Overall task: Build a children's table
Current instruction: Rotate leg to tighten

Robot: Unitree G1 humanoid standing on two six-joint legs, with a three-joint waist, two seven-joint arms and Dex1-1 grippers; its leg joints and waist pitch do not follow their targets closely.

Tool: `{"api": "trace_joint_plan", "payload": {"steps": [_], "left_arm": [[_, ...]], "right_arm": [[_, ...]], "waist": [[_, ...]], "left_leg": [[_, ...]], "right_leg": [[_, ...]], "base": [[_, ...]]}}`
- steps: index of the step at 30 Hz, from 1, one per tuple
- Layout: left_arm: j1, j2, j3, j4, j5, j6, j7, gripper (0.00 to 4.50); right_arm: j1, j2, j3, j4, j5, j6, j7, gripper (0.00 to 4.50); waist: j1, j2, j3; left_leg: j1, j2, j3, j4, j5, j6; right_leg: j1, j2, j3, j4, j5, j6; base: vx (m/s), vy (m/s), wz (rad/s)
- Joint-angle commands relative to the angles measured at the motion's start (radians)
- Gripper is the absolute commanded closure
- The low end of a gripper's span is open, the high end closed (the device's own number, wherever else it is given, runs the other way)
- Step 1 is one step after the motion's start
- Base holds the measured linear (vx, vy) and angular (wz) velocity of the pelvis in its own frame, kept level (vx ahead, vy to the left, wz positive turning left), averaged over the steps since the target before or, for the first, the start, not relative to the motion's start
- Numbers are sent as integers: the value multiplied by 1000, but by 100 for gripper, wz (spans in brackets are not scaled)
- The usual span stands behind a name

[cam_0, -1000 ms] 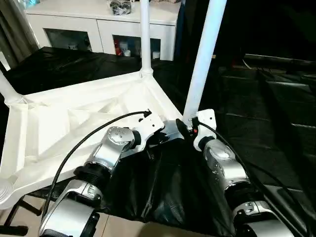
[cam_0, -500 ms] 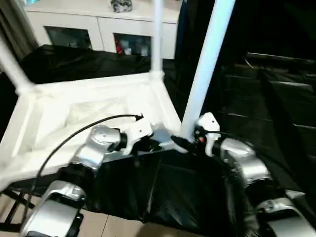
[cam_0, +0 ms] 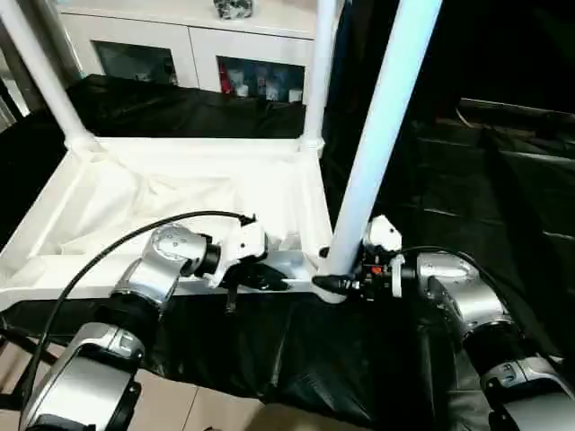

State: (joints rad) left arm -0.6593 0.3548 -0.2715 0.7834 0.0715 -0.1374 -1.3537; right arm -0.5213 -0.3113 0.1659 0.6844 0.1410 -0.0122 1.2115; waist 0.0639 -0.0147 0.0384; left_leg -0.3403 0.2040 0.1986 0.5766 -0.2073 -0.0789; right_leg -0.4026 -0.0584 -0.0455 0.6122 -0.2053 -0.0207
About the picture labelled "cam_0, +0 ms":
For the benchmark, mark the white plastic stool seat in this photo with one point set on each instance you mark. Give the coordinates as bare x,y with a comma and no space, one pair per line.
179,179

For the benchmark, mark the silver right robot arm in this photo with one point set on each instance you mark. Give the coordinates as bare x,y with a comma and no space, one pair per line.
471,292

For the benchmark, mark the black work mat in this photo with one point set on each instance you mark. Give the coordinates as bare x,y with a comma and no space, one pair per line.
471,215

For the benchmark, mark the small white cup in cabinet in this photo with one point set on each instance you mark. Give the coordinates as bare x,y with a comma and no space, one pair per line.
294,95

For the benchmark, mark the red packet in cabinet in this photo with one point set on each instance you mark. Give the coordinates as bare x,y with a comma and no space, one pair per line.
225,80

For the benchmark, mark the black tripod stand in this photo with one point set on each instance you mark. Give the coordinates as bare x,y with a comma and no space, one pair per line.
22,345

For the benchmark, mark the white cabinet with glass doors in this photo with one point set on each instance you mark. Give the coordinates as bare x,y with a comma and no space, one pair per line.
179,36

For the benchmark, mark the dark object on cabinet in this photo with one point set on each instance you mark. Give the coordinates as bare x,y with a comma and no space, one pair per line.
233,9

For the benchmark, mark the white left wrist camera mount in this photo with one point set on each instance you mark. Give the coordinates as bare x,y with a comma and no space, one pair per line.
247,242

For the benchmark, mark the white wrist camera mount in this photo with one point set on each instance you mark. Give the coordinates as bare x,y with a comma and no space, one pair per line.
386,235
247,242

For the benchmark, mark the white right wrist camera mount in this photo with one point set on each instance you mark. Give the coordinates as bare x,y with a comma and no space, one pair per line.
386,235

